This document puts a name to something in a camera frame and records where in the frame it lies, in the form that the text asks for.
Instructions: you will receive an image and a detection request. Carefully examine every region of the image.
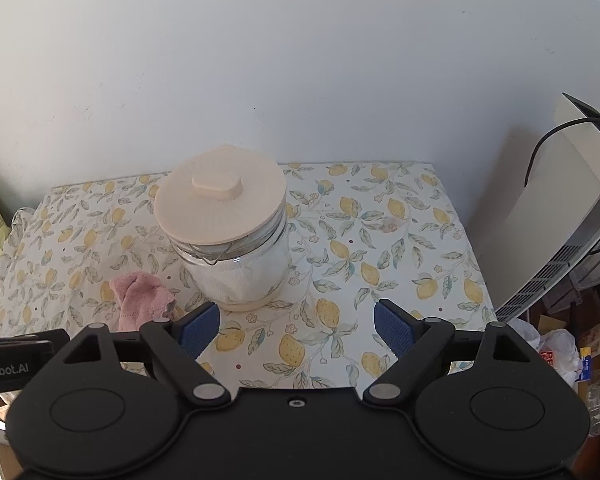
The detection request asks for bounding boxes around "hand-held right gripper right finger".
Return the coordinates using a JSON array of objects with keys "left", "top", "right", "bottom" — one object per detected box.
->
[{"left": 363, "top": 300, "right": 561, "bottom": 407}]

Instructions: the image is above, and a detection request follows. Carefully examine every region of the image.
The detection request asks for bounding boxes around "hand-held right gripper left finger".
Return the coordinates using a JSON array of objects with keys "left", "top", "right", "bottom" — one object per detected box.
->
[{"left": 35, "top": 301, "right": 232, "bottom": 409}]

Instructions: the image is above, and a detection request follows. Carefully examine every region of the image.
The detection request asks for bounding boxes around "glass jar with cream handle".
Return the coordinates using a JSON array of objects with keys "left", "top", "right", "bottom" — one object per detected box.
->
[{"left": 169, "top": 205, "right": 290, "bottom": 312}]

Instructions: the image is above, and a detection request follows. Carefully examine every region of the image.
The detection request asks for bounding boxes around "cream jar lid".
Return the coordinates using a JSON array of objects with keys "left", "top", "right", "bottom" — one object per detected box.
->
[{"left": 154, "top": 144, "right": 287, "bottom": 242}]

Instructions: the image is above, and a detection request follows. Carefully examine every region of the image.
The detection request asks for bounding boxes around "white paper towel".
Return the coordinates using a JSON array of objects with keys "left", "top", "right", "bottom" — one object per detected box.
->
[{"left": 185, "top": 252, "right": 287, "bottom": 303}]

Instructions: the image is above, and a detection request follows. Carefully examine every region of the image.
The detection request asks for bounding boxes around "pink cloth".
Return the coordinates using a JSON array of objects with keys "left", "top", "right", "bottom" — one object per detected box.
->
[{"left": 109, "top": 271, "right": 178, "bottom": 333}]

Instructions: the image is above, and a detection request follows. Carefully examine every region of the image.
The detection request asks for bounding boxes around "lemon print tablecloth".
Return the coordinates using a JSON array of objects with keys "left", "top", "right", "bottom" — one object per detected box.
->
[{"left": 0, "top": 161, "right": 498, "bottom": 396}]

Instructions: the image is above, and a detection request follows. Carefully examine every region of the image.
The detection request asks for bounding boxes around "white plastic bag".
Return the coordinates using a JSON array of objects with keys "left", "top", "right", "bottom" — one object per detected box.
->
[{"left": 517, "top": 320, "right": 583, "bottom": 386}]

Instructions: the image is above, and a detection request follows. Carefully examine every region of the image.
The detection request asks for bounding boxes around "white appliance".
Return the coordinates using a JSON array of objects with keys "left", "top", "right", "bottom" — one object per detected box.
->
[{"left": 495, "top": 92, "right": 600, "bottom": 323}]

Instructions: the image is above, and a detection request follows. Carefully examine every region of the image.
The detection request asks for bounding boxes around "black cable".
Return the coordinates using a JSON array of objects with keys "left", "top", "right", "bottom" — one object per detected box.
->
[{"left": 524, "top": 116, "right": 600, "bottom": 186}]

